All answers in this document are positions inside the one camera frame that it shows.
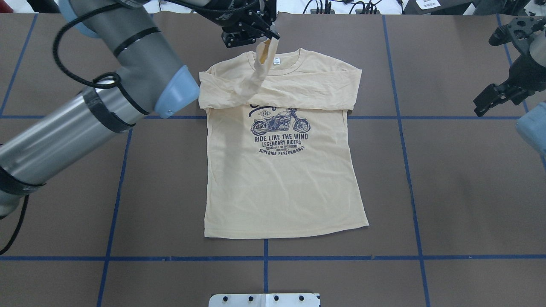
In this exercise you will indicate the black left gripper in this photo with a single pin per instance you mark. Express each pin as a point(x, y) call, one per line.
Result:
point(244, 22)

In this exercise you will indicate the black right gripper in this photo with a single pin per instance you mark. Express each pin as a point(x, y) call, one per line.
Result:
point(523, 71)

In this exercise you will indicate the cream long-sleeve graphic shirt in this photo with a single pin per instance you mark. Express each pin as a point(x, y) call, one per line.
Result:
point(278, 157)

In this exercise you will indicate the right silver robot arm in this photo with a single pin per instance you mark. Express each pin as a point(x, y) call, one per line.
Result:
point(532, 126)

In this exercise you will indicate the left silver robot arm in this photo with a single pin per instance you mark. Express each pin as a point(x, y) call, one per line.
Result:
point(151, 78)

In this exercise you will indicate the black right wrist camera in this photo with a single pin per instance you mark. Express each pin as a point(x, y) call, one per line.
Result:
point(527, 34)

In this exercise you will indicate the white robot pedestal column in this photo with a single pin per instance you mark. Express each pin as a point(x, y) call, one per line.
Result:
point(265, 300)

